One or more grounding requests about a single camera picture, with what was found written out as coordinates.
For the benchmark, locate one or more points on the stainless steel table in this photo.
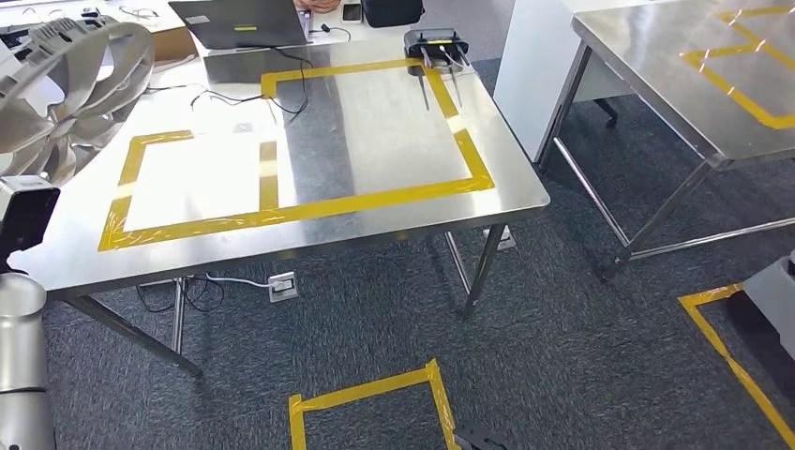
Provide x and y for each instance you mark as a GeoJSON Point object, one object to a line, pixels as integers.
{"type": "Point", "coordinates": [652, 62]}

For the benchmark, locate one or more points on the dark grey laptop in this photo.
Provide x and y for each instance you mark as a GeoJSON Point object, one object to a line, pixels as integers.
{"type": "Point", "coordinates": [242, 22]}

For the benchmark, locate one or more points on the white smartphone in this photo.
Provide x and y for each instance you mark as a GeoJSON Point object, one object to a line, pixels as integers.
{"type": "Point", "coordinates": [351, 12]}

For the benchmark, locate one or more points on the stainless steel workbench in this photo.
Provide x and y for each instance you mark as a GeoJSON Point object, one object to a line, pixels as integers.
{"type": "Point", "coordinates": [372, 124]}

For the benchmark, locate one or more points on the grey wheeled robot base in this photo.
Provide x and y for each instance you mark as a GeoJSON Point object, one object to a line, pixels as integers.
{"type": "Point", "coordinates": [773, 292]}

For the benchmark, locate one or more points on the brown cardboard box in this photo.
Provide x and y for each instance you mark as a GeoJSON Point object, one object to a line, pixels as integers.
{"type": "Point", "coordinates": [177, 43]}

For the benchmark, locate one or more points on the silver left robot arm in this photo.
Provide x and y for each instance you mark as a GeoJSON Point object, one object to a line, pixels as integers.
{"type": "Point", "coordinates": [22, 360]}

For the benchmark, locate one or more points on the yellow table tape outline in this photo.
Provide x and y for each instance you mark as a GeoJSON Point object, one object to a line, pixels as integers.
{"type": "Point", "coordinates": [776, 118]}

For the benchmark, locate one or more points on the black office chair base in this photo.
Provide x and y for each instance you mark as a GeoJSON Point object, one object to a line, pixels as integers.
{"type": "Point", "coordinates": [608, 112]}

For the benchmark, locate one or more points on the person's hand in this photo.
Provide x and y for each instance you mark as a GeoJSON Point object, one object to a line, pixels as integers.
{"type": "Point", "coordinates": [317, 5]}

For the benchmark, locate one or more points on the black router with antennas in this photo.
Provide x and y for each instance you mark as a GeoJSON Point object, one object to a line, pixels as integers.
{"type": "Point", "coordinates": [435, 40]}

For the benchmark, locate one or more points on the black bag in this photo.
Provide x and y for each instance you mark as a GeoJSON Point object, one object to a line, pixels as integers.
{"type": "Point", "coordinates": [391, 12]}

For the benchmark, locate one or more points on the silver wheel cover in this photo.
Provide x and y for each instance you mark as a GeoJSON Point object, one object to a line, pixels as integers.
{"type": "Point", "coordinates": [74, 37]}

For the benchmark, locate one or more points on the silver floor socket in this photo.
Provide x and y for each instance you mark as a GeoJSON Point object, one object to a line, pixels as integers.
{"type": "Point", "coordinates": [503, 239]}
{"type": "Point", "coordinates": [282, 287]}

